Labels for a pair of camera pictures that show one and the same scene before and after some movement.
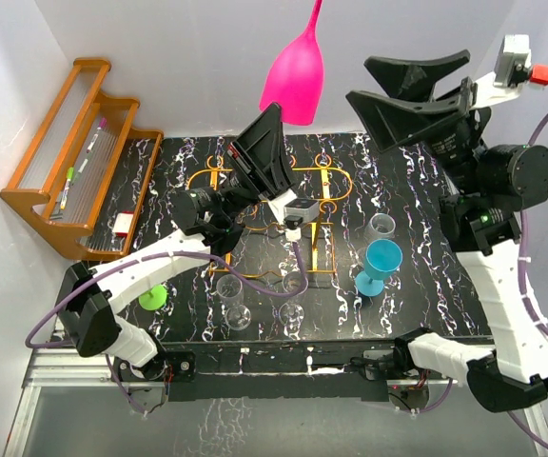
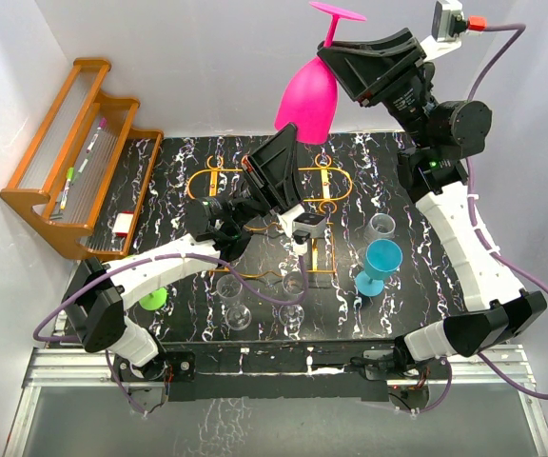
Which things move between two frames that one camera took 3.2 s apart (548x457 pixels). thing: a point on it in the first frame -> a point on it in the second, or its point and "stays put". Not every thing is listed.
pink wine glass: [295, 77] -> [309, 102]
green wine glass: [153, 299] stays put
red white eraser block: [123, 223] stays put
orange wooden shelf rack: [85, 175] stays put
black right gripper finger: [414, 81] -> [401, 41]
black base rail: [341, 369] stays put
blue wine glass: [381, 259] stays put
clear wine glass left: [230, 289] stays put
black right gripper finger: [394, 124] -> [359, 73]
